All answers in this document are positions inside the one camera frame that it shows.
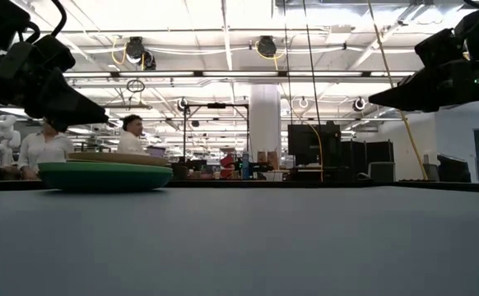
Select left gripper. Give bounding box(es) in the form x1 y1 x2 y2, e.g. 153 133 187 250
0 42 110 125

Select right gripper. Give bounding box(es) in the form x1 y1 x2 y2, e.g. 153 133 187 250
367 60 479 113

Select pale pink plastic plate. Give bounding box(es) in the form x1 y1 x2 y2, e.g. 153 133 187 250
67 151 171 168

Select large light green plate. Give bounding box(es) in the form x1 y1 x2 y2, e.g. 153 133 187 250
37 161 174 193

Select person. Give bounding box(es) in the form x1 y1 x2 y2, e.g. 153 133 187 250
115 113 151 156
16 118 77 181

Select black partition panels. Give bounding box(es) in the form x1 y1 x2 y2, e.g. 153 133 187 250
340 140 395 183

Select gray chair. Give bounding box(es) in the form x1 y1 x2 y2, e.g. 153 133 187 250
366 161 398 183

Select small black monitor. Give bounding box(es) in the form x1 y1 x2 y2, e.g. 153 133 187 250
436 153 472 184

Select large black monitor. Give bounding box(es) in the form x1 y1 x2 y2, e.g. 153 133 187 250
287 123 342 168

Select white building column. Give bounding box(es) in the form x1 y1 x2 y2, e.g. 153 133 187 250
249 84 282 164

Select long ceiling light bar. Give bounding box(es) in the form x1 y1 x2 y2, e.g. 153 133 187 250
62 70 416 80

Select blue bottle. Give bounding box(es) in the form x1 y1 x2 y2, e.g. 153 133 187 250
241 151 251 180

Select yellow hanging cable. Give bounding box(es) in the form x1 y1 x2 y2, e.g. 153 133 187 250
365 0 430 181
305 118 326 183

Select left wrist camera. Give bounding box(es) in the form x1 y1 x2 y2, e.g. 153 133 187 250
31 35 77 73

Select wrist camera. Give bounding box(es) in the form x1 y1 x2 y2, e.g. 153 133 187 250
414 27 465 69
31 35 77 73

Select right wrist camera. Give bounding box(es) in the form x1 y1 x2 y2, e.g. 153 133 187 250
414 27 465 69

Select black ceiling cable reel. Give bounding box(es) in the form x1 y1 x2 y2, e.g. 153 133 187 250
256 35 278 59
124 35 158 72

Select thin black hanging cable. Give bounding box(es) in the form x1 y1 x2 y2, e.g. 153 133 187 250
282 0 295 126
302 0 324 127

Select black frame rig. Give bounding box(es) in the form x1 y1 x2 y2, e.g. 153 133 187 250
181 102 251 166

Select black aluminium table frame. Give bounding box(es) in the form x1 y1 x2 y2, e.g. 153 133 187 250
0 178 479 195

